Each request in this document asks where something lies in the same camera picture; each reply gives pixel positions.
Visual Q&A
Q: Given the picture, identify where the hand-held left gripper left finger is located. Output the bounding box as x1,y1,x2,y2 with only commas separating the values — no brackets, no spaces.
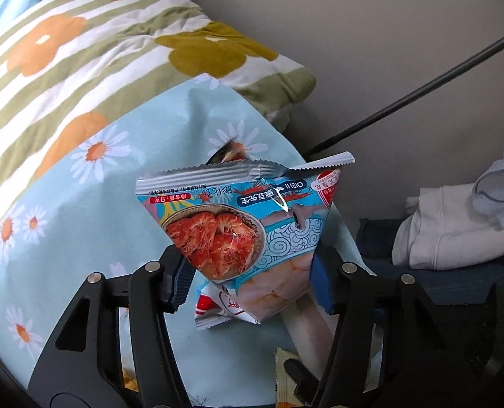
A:
29,244,196,408

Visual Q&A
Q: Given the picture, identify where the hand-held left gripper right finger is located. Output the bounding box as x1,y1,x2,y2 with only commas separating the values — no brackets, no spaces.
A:
310,245,496,408

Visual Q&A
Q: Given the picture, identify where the pile of snack packets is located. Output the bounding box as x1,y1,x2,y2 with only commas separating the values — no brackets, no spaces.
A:
120,283,384,408

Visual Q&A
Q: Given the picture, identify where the blue shrimp cracker bag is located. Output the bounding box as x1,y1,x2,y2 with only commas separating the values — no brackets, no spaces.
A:
135,152,357,326

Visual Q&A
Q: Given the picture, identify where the daisy print blue tablecloth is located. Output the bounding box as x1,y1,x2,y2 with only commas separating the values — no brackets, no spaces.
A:
0,73,376,408

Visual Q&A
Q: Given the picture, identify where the white garment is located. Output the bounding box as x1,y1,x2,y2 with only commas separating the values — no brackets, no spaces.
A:
391,119,504,273

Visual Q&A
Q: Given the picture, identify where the dark blue fabric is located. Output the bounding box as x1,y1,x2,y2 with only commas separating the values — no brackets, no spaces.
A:
356,218,504,307

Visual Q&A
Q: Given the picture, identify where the light blue-grey garment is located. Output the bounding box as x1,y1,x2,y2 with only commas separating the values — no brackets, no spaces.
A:
472,159,504,231

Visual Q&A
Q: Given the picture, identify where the striped floral pillow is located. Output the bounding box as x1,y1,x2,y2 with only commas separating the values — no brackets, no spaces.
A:
0,0,318,215

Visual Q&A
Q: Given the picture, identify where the black cable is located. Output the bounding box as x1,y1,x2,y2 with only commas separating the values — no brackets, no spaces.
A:
302,29,504,159

